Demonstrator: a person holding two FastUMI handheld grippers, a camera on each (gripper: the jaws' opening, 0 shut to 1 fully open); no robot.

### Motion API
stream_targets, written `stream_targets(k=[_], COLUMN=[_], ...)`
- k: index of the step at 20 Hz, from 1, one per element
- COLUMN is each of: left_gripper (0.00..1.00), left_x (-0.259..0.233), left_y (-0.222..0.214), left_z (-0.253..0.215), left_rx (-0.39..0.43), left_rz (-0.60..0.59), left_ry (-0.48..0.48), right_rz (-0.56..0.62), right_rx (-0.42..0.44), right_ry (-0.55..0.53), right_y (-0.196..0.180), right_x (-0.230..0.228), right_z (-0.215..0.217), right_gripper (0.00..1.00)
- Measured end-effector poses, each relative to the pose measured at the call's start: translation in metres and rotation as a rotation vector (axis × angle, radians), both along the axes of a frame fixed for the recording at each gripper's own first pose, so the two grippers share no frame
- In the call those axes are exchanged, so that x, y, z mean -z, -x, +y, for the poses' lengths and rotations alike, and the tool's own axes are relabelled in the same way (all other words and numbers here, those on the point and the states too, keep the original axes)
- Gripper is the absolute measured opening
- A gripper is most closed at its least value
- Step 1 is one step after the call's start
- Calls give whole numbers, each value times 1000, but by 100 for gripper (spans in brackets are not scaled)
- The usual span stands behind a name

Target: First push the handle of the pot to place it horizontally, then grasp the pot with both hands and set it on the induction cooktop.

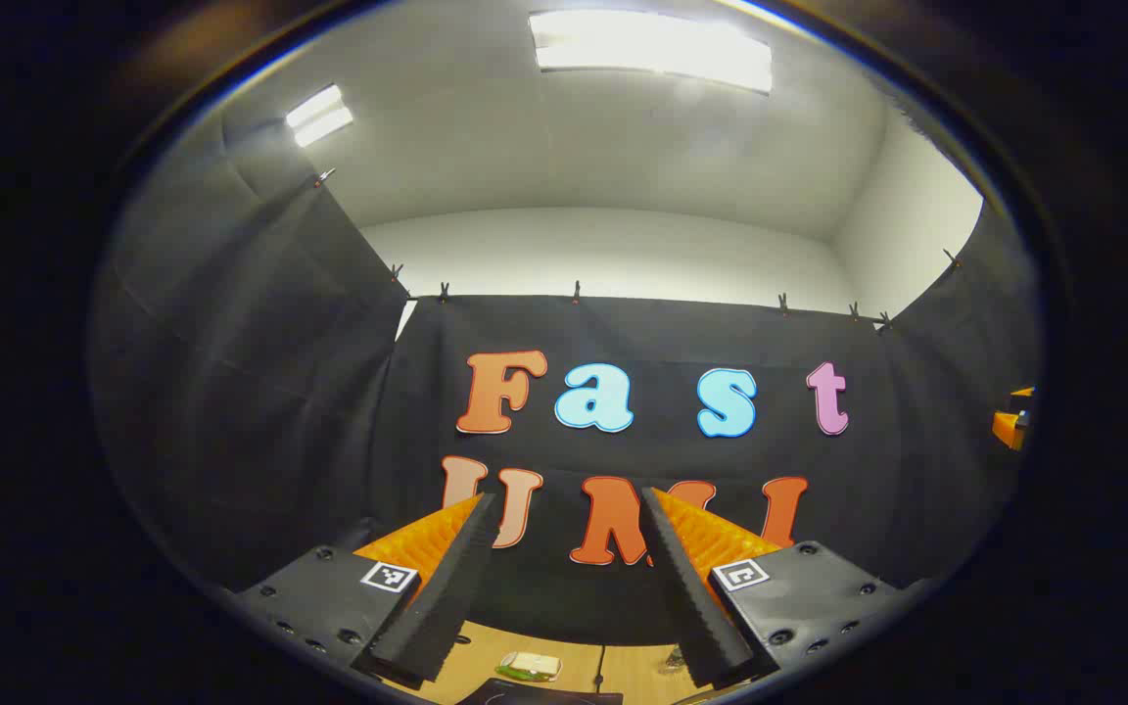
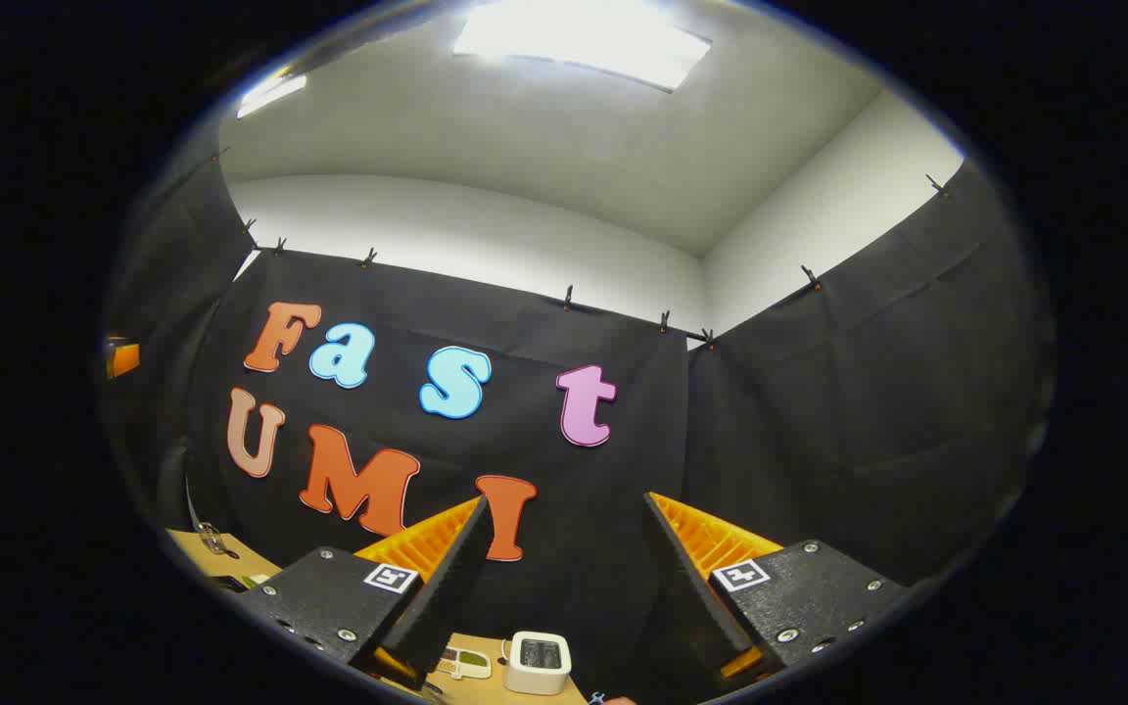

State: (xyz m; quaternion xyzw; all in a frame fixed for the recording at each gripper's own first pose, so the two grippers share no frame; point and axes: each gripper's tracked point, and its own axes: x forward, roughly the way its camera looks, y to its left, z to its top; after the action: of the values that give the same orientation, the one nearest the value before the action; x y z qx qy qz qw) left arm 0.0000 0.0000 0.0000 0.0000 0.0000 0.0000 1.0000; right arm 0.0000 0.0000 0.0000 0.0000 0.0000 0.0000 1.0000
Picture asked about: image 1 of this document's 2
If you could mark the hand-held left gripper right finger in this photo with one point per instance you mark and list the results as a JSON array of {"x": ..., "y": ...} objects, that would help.
[{"x": 696, "y": 607}]

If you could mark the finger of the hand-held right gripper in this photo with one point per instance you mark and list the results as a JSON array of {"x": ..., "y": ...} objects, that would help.
[{"x": 1008, "y": 428}]

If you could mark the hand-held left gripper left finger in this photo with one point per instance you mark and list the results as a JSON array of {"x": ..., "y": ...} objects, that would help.
[{"x": 437, "y": 607}]

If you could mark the black induction cooktop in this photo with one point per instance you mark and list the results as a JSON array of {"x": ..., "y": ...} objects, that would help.
[{"x": 544, "y": 698}]

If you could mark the sandwich with lettuce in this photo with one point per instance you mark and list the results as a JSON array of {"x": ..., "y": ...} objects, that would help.
[{"x": 530, "y": 667}]

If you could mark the black backdrop cloth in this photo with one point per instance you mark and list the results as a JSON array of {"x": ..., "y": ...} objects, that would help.
[{"x": 672, "y": 333}]

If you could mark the row of black cloth clips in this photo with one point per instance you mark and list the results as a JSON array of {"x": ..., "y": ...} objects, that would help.
[{"x": 576, "y": 292}]

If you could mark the small rectangular ceiling light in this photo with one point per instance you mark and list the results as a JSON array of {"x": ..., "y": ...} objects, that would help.
[{"x": 319, "y": 116}]

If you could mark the large rectangular ceiling light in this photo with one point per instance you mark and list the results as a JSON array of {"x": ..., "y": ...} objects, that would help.
[{"x": 652, "y": 49}]

